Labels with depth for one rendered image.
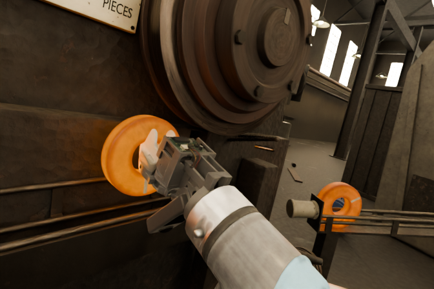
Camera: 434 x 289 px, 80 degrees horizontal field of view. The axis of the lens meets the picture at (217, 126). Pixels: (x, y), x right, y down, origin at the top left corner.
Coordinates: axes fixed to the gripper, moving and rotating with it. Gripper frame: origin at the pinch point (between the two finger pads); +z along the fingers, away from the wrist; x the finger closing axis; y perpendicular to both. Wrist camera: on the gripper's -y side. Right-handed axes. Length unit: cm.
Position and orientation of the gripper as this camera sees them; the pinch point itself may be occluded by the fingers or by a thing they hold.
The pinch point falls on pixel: (146, 146)
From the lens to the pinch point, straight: 51.6
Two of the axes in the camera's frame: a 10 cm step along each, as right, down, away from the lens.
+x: -7.1, -0.8, -7.0
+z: -5.9, -4.8, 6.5
